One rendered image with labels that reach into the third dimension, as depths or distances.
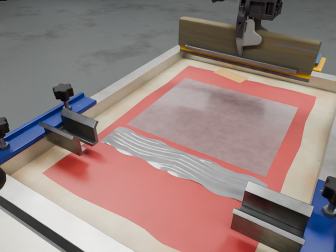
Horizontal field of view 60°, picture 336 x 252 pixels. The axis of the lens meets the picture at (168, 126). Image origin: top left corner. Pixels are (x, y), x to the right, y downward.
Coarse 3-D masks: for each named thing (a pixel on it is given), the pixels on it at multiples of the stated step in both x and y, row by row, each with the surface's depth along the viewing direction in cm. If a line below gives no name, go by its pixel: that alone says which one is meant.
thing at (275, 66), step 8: (192, 48) 79; (200, 48) 78; (208, 48) 78; (224, 56) 75; (232, 56) 74; (240, 56) 74; (256, 64) 72; (264, 64) 71; (272, 64) 70; (280, 64) 70; (288, 72) 69; (296, 72) 69
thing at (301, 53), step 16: (192, 32) 78; (208, 32) 76; (224, 32) 74; (256, 32) 70; (272, 32) 69; (224, 48) 76; (256, 48) 71; (272, 48) 69; (288, 48) 67; (304, 48) 65; (288, 64) 69; (304, 64) 67
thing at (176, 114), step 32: (160, 96) 82; (192, 96) 82; (224, 96) 82; (160, 128) 69; (192, 128) 69; (64, 160) 60; (96, 160) 60; (128, 160) 60; (96, 192) 53; (128, 192) 53
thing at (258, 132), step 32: (256, 96) 82; (288, 96) 82; (224, 128) 69; (256, 128) 69; (288, 128) 69; (224, 160) 60; (256, 160) 60; (288, 160) 60; (160, 192) 53; (192, 192) 53; (160, 224) 48; (192, 224) 48; (224, 224) 48
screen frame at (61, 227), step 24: (144, 72) 86; (264, 72) 92; (312, 72) 86; (96, 96) 75; (120, 96) 79; (48, 144) 63; (0, 192) 49; (24, 192) 49; (312, 192) 52; (24, 216) 46; (48, 216) 45; (72, 216) 45; (72, 240) 41; (96, 240) 41
